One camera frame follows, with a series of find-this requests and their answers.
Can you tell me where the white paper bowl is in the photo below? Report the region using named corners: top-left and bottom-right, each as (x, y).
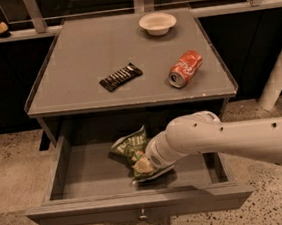
top-left (139, 12), bottom-right (177, 36)

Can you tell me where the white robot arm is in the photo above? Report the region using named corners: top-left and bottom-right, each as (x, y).
top-left (133, 111), bottom-right (282, 174)

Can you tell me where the red soda can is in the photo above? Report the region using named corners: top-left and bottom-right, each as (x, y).
top-left (168, 50), bottom-right (203, 88)

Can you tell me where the small yellow black object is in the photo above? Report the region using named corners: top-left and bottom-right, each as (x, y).
top-left (0, 21), bottom-right (11, 38)

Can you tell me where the open grey top drawer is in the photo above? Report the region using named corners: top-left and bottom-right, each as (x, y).
top-left (26, 137), bottom-right (253, 225)

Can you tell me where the green jalapeno chip bag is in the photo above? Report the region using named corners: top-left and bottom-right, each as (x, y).
top-left (110, 126), bottom-right (174, 184)

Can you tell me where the metal drawer knob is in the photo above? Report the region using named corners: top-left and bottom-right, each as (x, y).
top-left (139, 209), bottom-right (148, 221)

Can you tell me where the black snack bar wrapper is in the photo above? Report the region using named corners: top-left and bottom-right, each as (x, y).
top-left (100, 62), bottom-right (143, 92)

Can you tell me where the metal window railing frame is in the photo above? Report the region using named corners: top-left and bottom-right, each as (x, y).
top-left (0, 0), bottom-right (282, 45)

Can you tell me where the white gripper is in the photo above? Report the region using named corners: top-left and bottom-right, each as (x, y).
top-left (134, 131), bottom-right (180, 174)

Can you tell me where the grey cabinet counter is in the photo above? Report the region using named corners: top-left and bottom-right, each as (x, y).
top-left (26, 8), bottom-right (237, 144)

